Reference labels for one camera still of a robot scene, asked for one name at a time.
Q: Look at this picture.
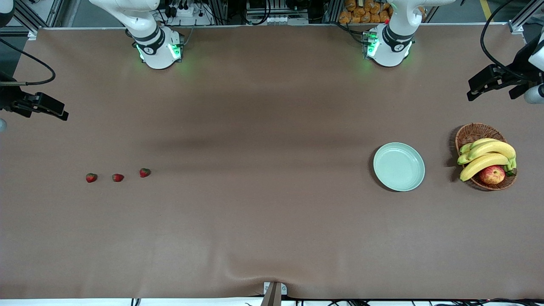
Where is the pale green round plate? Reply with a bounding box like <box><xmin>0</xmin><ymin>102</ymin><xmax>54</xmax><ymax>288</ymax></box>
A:
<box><xmin>373</xmin><ymin>142</ymin><xmax>425</xmax><ymax>192</ymax></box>

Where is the brown wicker basket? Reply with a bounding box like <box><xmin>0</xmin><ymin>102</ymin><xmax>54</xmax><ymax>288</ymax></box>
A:
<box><xmin>455</xmin><ymin>123</ymin><xmax>518</xmax><ymax>191</ymax></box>

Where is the yellow banana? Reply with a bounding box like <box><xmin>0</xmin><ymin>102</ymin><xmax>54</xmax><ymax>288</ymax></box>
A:
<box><xmin>460</xmin><ymin>153</ymin><xmax>510</xmax><ymax>182</ymax></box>
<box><xmin>459</xmin><ymin>138</ymin><xmax>500</xmax><ymax>156</ymax></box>
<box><xmin>457</xmin><ymin>141</ymin><xmax>517</xmax><ymax>170</ymax></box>

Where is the red apple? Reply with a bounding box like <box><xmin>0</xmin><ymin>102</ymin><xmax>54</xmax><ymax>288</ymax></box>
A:
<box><xmin>479</xmin><ymin>165</ymin><xmax>506</xmax><ymax>185</ymax></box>

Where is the pack of brown bread rolls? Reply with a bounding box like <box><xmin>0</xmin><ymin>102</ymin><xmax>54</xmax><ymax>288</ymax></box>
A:
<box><xmin>339</xmin><ymin>0</ymin><xmax>425</xmax><ymax>24</ymax></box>

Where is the white power strip with plugs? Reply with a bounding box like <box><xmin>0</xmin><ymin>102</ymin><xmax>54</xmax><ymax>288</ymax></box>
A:
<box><xmin>164</xmin><ymin>0</ymin><xmax>213</xmax><ymax>26</ymax></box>

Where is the long white socket strip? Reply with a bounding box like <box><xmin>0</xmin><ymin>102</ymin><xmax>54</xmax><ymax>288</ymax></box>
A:
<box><xmin>266</xmin><ymin>16</ymin><xmax>309</xmax><ymax>25</ymax></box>

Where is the brown table cover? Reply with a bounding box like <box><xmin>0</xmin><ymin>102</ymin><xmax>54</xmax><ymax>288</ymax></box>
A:
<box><xmin>0</xmin><ymin>23</ymin><xmax>544</xmax><ymax>300</ymax></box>

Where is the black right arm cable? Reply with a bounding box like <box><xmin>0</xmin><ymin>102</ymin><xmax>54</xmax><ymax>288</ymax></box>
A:
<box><xmin>0</xmin><ymin>38</ymin><xmax>56</xmax><ymax>86</ymax></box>

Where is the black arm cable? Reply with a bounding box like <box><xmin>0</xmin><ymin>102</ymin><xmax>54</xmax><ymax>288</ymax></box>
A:
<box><xmin>0</xmin><ymin>38</ymin><xmax>56</xmax><ymax>86</ymax></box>
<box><xmin>480</xmin><ymin>0</ymin><xmax>537</xmax><ymax>83</ymax></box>

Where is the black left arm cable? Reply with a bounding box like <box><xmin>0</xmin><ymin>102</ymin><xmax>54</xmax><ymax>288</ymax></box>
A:
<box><xmin>480</xmin><ymin>0</ymin><xmax>537</xmax><ymax>83</ymax></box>

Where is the aluminium frame strut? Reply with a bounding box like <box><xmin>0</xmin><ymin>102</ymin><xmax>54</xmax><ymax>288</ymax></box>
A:
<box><xmin>13</xmin><ymin>0</ymin><xmax>64</xmax><ymax>40</ymax></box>
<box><xmin>508</xmin><ymin>0</ymin><xmax>544</xmax><ymax>34</ymax></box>

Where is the aluminium frame post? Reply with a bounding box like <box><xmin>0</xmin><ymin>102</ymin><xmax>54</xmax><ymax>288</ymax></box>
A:
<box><xmin>209</xmin><ymin>0</ymin><xmax>232</xmax><ymax>25</ymax></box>
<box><xmin>324</xmin><ymin>0</ymin><xmax>344</xmax><ymax>24</ymax></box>

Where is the table edge camera post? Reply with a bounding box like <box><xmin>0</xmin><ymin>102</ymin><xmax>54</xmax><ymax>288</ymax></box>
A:
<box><xmin>261</xmin><ymin>282</ymin><xmax>288</xmax><ymax>306</ymax></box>

